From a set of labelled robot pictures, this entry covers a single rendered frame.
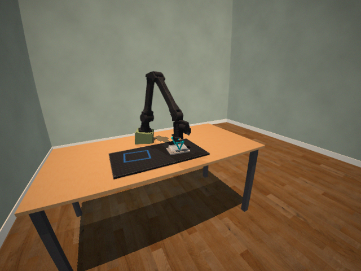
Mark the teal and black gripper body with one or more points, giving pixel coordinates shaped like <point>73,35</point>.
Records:
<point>176,136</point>

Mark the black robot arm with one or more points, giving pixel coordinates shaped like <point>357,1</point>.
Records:
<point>147,114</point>

